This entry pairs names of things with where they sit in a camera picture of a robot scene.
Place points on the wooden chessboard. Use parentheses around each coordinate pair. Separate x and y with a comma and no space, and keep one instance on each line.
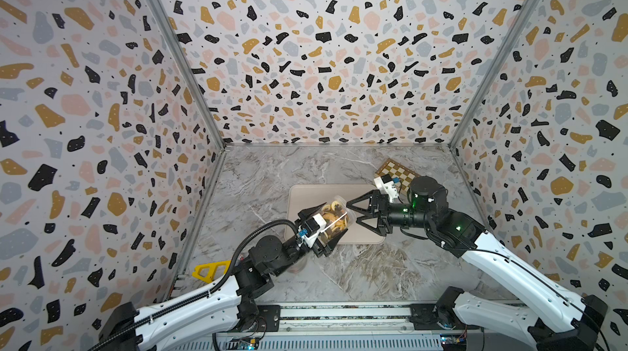
(397,171)

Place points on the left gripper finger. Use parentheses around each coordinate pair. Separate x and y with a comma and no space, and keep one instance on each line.
(334,241)
(312,215)

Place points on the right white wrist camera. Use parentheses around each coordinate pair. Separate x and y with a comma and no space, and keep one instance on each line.
(387,186)

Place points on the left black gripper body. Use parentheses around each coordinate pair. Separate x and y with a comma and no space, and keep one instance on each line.
(316,250)

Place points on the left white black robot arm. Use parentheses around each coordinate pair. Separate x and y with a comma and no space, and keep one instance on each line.
(228,303)

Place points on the yellow plastic letter toy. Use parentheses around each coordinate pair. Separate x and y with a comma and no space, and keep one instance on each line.
(209,273)

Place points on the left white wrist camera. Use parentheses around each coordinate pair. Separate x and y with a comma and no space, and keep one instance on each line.
(310,229)

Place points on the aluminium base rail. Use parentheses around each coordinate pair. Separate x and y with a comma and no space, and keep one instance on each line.
(325,326)

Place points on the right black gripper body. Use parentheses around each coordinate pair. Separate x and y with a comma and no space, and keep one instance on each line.
(387,223)

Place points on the clear plastic cookie jar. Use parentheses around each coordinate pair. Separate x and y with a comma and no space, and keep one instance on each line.
(333,219)

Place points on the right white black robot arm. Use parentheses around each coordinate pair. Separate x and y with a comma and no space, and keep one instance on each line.
(550,316)

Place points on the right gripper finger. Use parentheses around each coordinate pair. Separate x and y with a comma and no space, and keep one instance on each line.
(366,228)
(361,203)

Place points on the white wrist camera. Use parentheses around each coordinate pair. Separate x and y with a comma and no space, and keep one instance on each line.
(310,229)
(387,186)

